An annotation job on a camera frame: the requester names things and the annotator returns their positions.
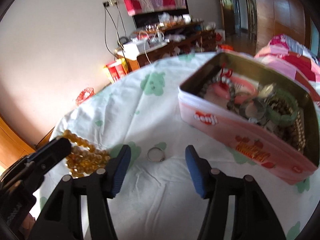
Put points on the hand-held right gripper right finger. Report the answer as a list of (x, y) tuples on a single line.
[(195, 172)]

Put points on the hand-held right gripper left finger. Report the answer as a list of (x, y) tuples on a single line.
[(122, 170)]

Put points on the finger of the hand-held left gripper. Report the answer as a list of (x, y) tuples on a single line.
[(55, 150)]

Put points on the pink tin box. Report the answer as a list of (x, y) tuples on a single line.
[(225, 135)]

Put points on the pink bangle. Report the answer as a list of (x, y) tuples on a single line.
[(220, 91)]

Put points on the silver metal band watch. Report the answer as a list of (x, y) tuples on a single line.
[(260, 111)]

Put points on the red knot tassel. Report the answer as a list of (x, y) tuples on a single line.
[(226, 72)]

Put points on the trash bin with red bag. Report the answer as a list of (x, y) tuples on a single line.
[(85, 95)]

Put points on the white tablecloth with green prints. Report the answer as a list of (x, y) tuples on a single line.
[(155, 105)]

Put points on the red and yellow gift bag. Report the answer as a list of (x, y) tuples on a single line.
[(116, 72)]

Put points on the small silver wristwatch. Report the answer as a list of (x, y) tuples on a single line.
[(266, 90)]

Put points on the white cardboard box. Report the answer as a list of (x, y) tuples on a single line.
[(135, 47)]

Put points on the orange plastic item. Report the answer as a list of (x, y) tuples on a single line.
[(225, 47)]

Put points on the wooden TV cabinet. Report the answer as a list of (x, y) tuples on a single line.
[(190, 42)]

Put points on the pink patchwork quilt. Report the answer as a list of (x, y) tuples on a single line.
[(287, 57)]

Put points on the black television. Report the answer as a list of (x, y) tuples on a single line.
[(150, 18)]

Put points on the wooden door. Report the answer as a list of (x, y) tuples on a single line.
[(226, 10)]

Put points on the brown wooden wardrobe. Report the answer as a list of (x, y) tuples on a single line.
[(270, 22)]

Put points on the wall power socket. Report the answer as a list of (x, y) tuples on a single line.
[(110, 3)]

